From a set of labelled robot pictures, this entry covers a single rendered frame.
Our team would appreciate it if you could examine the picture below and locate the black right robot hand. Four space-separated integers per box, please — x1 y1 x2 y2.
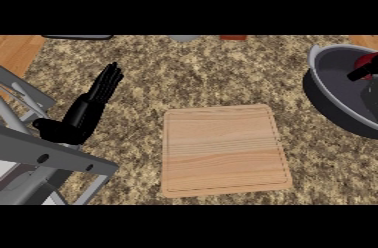
345 61 378 114

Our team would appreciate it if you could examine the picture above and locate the wooden cutting board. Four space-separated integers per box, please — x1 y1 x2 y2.
159 103 294 199

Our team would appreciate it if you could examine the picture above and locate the grey metal pot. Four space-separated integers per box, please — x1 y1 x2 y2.
301 44 378 140

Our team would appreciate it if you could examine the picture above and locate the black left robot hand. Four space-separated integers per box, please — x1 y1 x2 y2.
31 61 125 146

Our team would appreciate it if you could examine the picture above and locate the red-brown object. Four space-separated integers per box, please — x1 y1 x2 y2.
218 34 248 42

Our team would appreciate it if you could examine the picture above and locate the red pear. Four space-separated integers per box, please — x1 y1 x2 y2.
354 53 378 81

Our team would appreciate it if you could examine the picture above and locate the small grey object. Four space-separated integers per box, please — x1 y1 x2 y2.
168 34 202 43

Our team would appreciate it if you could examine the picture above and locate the flat dark grey object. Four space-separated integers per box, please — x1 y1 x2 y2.
40 34 115 41

